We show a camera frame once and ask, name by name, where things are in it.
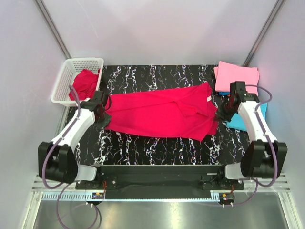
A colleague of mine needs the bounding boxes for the crimson t shirt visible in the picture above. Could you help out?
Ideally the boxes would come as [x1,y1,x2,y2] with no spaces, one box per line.
[107,83,218,141]
[72,69,100,101]

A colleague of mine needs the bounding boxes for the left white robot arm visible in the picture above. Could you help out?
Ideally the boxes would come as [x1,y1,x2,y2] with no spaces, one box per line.
[38,88,112,189]

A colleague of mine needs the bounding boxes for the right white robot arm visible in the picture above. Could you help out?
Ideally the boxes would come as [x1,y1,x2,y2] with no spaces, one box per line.
[215,81,288,189]

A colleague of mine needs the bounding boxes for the folded blue t shirt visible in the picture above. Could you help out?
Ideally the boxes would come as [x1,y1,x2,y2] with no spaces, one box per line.
[219,92,230,96]

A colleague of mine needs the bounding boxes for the folded pink t shirt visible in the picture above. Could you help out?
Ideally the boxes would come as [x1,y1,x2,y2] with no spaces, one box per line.
[214,61,260,93]

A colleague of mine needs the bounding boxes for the crimson t shirt in basket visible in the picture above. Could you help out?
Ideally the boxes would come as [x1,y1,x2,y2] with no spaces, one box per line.
[72,69,100,101]

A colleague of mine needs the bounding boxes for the folded cyan t shirt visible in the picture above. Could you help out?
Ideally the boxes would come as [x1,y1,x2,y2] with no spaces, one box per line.
[225,104,267,131]

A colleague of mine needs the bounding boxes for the white plastic basket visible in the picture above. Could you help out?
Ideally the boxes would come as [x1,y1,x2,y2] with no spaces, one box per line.
[51,57,104,107]

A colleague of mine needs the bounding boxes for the black marble pattern mat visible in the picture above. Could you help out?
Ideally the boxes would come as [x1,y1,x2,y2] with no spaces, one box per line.
[74,65,250,165]

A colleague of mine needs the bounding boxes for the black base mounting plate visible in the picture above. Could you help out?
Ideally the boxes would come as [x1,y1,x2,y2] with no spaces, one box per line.
[75,164,245,200]

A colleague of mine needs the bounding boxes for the aluminium frame rail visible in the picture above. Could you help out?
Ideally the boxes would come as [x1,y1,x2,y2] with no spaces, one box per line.
[32,175,290,192]

